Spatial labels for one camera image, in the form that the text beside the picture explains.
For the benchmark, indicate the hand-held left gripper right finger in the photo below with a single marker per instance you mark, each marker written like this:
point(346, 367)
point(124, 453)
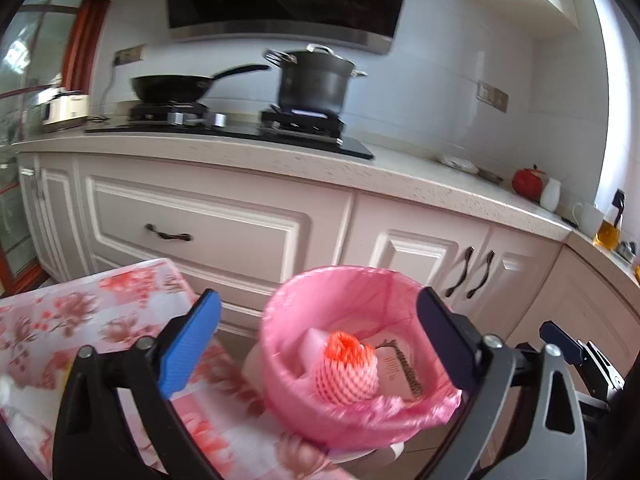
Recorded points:
point(440, 330)

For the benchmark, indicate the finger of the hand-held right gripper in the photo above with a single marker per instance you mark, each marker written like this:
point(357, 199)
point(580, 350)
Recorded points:
point(562, 340)

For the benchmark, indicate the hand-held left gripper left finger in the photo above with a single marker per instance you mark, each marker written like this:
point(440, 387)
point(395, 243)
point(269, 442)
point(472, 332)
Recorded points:
point(187, 340)

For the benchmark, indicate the pink foam fruit net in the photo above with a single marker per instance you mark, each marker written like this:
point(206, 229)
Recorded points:
point(345, 380)

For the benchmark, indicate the trash bin with pink bag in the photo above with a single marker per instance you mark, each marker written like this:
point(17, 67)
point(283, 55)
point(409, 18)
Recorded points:
point(300, 410)

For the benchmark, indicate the pink floral tablecloth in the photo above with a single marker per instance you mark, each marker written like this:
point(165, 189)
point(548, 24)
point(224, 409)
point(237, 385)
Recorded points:
point(75, 310)

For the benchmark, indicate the glass oil bottle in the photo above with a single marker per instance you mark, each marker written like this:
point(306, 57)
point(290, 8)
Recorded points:
point(607, 232)

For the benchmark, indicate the white mug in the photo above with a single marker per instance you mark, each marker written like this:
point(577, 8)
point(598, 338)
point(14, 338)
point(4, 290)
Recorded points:
point(590, 220)

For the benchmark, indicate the white kitchen cabinet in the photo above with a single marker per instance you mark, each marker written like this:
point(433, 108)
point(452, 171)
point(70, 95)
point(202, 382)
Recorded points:
point(250, 220)

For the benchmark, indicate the small white bottle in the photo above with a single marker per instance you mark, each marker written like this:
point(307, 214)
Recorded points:
point(550, 195)

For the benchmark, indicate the red apple shaped jar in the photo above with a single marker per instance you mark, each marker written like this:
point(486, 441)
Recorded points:
point(529, 182)

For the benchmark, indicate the small white dish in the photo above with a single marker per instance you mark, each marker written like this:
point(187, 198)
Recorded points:
point(457, 162)

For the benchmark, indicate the black gas stove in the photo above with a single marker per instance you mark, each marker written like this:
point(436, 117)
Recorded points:
point(300, 137)

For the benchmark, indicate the black frying pan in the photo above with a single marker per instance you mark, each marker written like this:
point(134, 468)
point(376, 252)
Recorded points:
point(170, 87)

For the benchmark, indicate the white rice cooker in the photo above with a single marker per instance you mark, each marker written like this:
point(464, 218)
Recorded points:
point(65, 110)

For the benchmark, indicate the black pot with lid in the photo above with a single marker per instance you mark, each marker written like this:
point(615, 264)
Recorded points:
point(312, 87)

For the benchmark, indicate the red framed glass door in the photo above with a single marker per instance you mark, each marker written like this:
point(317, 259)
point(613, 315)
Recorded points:
point(85, 45)

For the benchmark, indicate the wall outlet plate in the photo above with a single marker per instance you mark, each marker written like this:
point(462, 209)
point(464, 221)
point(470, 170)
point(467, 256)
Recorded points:
point(492, 96)

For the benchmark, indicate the wall socket strip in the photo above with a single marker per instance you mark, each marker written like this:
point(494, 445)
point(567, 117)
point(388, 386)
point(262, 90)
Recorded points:
point(129, 55)

